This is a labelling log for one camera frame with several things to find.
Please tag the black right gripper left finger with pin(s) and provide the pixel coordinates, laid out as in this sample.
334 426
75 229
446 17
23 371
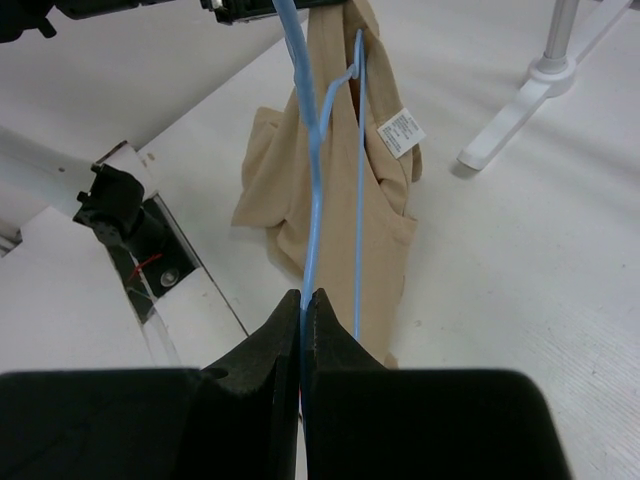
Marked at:
249 419

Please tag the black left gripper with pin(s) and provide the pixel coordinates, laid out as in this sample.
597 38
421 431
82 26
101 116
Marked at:
244 11

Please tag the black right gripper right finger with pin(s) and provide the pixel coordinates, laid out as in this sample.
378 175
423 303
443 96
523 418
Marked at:
338 395

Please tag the blue wire hanger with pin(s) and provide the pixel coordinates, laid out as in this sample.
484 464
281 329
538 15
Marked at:
317 121

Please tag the beige t shirt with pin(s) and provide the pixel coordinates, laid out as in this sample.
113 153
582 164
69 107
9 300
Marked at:
366 232

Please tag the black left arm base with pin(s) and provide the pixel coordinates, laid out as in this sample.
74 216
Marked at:
147 251

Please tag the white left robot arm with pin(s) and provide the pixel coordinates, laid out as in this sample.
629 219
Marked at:
18 16

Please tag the white clothes rack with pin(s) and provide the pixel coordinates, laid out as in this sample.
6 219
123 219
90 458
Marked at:
549 76

